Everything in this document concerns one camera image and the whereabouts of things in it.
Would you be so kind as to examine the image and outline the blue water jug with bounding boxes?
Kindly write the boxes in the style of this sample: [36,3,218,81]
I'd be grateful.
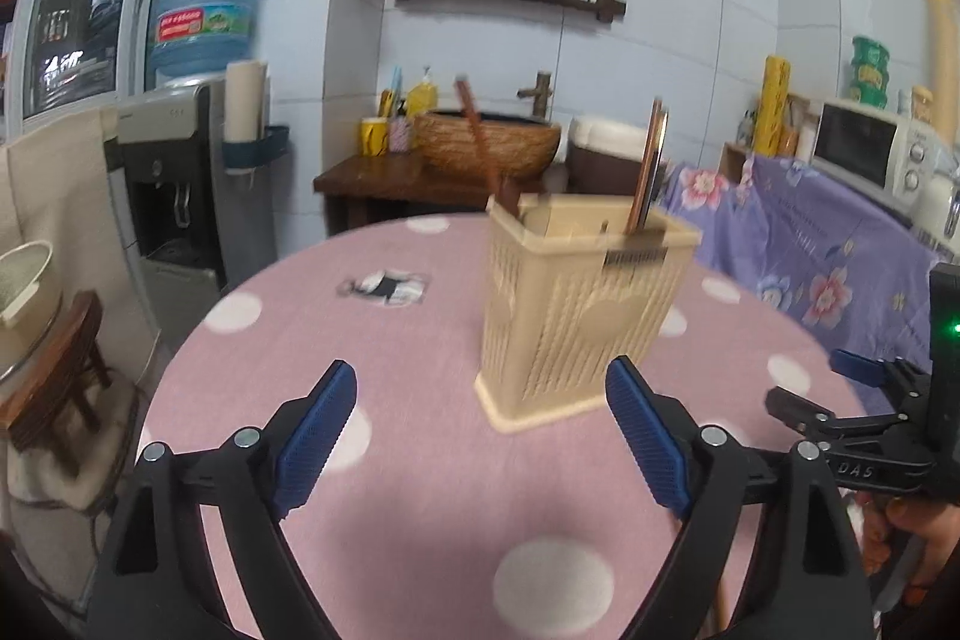
[145,0,268,83]

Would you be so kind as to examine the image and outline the white and brown rice cooker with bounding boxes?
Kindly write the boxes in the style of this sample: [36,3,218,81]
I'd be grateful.
[563,114,665,196]

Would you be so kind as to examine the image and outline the yellow foil roll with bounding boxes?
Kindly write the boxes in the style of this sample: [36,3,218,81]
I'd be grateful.
[751,54,793,158]

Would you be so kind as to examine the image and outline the beige seat cushion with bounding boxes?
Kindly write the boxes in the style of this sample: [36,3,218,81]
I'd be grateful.
[6,377,145,515]

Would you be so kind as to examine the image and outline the bronze faucet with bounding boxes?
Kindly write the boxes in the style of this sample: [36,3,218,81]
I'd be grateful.
[517,71,557,121]

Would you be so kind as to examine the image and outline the woven brown sink basin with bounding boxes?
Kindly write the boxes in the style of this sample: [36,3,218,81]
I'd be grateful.
[413,109,564,185]

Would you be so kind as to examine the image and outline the person's right hand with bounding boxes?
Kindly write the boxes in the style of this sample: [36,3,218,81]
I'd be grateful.
[861,492,960,612]

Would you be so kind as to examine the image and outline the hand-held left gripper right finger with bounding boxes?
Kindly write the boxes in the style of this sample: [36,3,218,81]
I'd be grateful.
[604,354,878,640]

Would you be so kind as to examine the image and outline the grey water dispenser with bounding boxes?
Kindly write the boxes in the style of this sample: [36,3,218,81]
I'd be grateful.
[103,77,280,298]

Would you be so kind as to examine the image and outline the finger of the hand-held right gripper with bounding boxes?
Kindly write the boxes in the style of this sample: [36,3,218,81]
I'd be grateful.
[764,386,901,453]
[829,347,932,404]

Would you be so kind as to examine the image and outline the beige plastic utensil holder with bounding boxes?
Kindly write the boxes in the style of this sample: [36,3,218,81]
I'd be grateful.
[474,191,705,435]

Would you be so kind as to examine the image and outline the white kettle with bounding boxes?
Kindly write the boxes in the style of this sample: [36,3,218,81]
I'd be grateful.
[918,170,960,245]

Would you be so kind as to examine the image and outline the pink polka dot tablecloth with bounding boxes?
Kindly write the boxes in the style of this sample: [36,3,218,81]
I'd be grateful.
[135,212,880,640]

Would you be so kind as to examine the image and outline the white microwave oven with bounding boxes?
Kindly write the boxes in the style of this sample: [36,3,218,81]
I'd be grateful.
[811,98,940,203]

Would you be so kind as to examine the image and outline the purple floral cloth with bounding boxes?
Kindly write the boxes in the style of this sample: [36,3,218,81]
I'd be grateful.
[658,153,960,417]

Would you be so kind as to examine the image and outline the dark wooden cabinet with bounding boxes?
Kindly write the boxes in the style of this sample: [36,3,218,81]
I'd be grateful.
[313,152,572,238]

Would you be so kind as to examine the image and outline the yellow soap bottle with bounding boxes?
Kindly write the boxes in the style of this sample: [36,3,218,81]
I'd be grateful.
[404,65,439,121]

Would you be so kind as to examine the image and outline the cream pot with lid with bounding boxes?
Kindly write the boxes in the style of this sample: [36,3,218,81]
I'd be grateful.
[0,238,58,380]

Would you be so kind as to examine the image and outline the wooden handled metal spoon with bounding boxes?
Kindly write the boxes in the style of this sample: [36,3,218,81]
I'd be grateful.
[453,76,521,215]

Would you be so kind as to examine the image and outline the toothbrushes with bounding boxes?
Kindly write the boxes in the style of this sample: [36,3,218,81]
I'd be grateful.
[378,67,405,121]

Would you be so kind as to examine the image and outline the green instant noodle cups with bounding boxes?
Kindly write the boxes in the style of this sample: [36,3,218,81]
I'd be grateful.
[849,35,892,109]

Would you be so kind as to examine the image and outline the white paper cup stack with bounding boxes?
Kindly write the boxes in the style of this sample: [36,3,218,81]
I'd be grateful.
[225,58,269,143]

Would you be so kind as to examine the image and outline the small dark wooden stool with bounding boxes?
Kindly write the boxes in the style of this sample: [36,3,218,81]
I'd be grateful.
[0,288,115,455]

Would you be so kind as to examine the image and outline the long yellow tube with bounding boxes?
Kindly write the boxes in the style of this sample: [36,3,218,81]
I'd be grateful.
[925,0,960,140]

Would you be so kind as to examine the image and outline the blue cup holder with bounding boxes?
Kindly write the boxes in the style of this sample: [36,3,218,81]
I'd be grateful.
[222,122,290,173]

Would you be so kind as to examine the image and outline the bundle of dark chopsticks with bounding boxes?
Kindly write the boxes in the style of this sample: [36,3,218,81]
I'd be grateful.
[627,97,671,235]

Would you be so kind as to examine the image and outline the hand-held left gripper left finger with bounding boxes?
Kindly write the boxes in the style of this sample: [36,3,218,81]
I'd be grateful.
[88,359,359,640]

